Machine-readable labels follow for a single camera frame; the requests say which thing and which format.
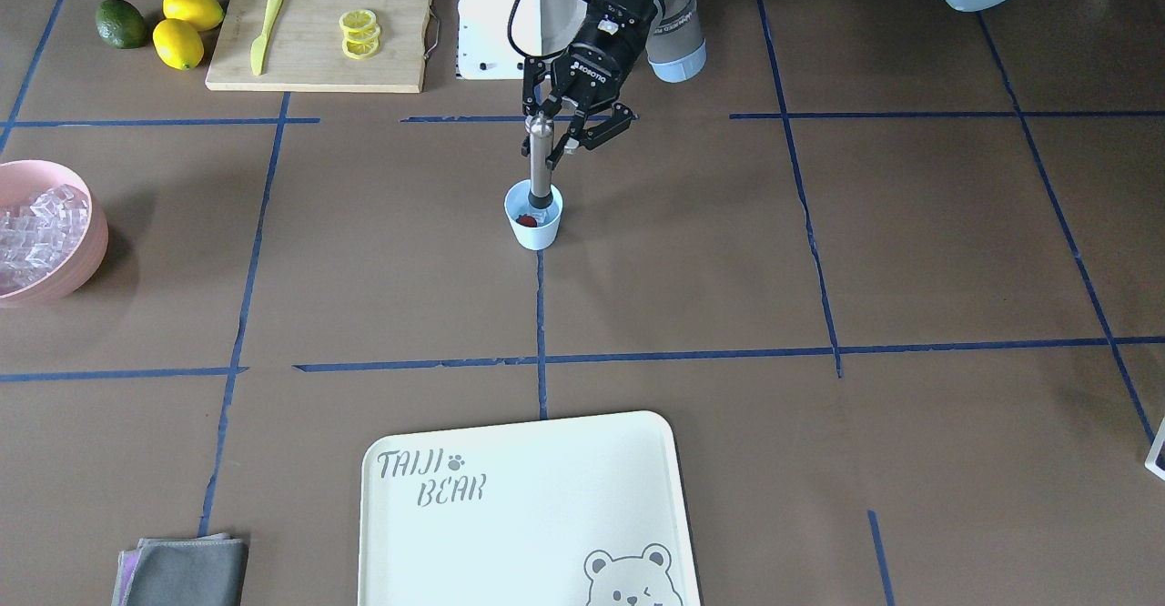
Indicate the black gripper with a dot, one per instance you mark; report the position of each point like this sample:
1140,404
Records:
598,62

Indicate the clear ice cube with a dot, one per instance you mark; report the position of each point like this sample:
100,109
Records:
544,217

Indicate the blue plastic cup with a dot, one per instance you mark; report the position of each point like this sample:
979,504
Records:
535,228

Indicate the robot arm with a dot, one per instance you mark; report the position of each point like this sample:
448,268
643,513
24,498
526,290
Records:
676,51

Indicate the pile of ice cubes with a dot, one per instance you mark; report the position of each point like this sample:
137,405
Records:
39,234

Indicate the lemon slices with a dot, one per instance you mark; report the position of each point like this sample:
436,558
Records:
360,33

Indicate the wooden cutting board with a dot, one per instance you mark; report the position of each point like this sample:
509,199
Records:
304,51

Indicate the yellow knife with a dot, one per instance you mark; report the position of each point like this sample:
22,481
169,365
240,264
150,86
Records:
259,46

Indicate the yellow lemon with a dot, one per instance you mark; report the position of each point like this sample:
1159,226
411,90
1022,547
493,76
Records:
203,15
178,44

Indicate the beige bear tray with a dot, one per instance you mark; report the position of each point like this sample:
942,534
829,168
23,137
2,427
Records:
578,511

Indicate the green lime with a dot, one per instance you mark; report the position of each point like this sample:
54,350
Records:
121,25

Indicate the pink bowl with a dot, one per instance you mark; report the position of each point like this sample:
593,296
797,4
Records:
18,180

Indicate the grey folded cloth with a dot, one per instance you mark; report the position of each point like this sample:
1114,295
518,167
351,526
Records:
207,570

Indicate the white camera pole base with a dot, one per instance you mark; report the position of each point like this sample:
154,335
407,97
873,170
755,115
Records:
487,27

